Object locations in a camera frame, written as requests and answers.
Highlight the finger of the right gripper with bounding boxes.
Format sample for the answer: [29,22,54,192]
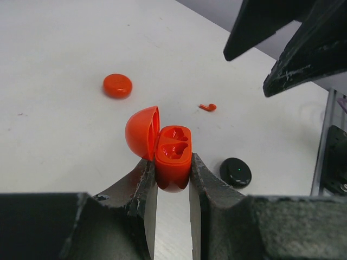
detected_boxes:
[223,1,315,61]
[263,1,346,97]

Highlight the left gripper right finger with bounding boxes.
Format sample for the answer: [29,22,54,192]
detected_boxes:
[189,153,346,259]

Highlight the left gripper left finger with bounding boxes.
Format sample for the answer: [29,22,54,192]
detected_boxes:
[1,159,158,259]

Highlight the black case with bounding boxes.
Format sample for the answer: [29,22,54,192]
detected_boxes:
[220,158,252,189]

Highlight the red case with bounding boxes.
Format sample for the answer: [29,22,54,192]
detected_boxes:
[103,74,133,99]
[125,106,192,193]

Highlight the red earbud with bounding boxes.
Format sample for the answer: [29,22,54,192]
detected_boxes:
[199,103,216,112]

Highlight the aluminium mounting rail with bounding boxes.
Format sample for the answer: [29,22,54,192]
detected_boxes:
[311,89,346,197]

